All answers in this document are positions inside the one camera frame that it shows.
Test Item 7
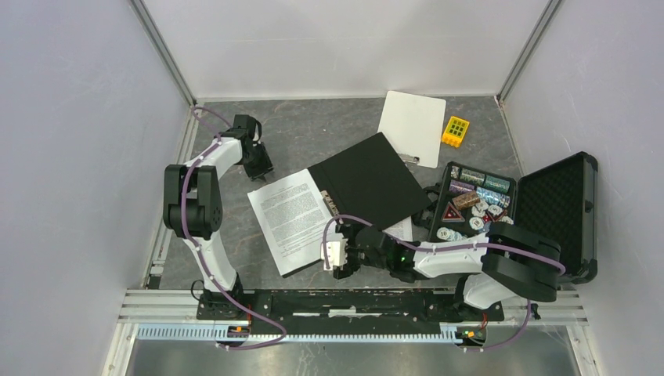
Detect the metal folder clip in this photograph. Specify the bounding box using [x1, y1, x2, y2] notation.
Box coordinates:
[320, 190, 340, 216]

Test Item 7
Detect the printed paper sheet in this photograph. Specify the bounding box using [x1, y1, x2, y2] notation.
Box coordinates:
[247, 168, 331, 277]
[384, 217, 413, 242]

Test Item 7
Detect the red folder black inside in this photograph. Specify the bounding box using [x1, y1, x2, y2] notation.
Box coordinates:
[308, 132, 431, 230]

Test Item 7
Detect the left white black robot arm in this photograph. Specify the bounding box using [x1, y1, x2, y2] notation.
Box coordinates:
[163, 114, 273, 320]

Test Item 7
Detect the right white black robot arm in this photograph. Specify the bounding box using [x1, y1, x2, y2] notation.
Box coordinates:
[320, 222, 565, 320]

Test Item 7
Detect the red triangle dealer button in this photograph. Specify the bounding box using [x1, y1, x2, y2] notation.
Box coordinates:
[441, 202, 465, 223]

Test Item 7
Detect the white clipboard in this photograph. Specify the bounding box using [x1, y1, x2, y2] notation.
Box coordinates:
[377, 91, 446, 168]

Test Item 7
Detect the yellow toy brick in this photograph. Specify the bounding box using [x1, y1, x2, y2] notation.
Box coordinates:
[441, 116, 470, 148]

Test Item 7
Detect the black poker chip case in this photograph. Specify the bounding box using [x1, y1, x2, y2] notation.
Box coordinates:
[412, 152, 598, 284]

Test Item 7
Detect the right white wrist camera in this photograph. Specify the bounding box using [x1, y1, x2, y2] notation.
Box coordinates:
[320, 233, 347, 271]

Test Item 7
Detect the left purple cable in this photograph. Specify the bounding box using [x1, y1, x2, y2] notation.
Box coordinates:
[179, 106, 288, 352]

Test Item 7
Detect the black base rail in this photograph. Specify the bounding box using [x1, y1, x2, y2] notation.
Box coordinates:
[197, 288, 504, 335]

